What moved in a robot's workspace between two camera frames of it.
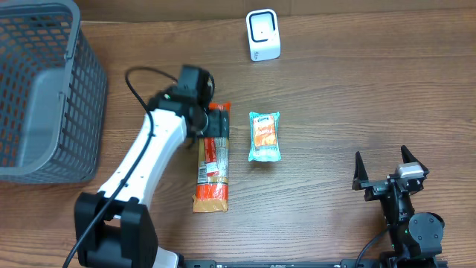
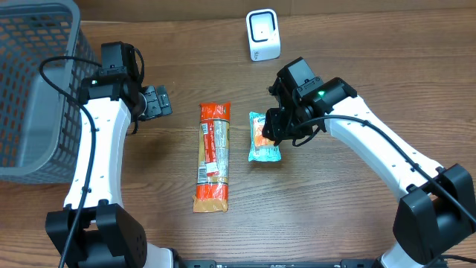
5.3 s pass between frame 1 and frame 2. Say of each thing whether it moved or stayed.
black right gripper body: moved
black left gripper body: moved
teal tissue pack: stayed
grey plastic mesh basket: stayed
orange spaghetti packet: stayed
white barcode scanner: stayed
